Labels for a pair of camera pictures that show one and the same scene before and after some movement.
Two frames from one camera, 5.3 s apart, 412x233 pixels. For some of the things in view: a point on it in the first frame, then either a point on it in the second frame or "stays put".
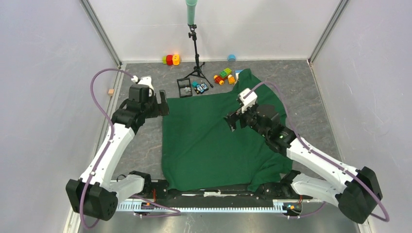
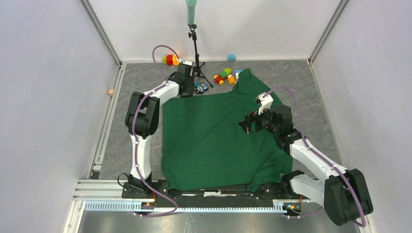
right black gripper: x=231 y=119 → x=250 y=117
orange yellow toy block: x=231 y=79 stays put
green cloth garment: x=200 y=151 stays put
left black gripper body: x=151 y=108 → x=190 y=82
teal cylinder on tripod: x=191 y=11 stays put
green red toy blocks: x=223 y=75 stays put
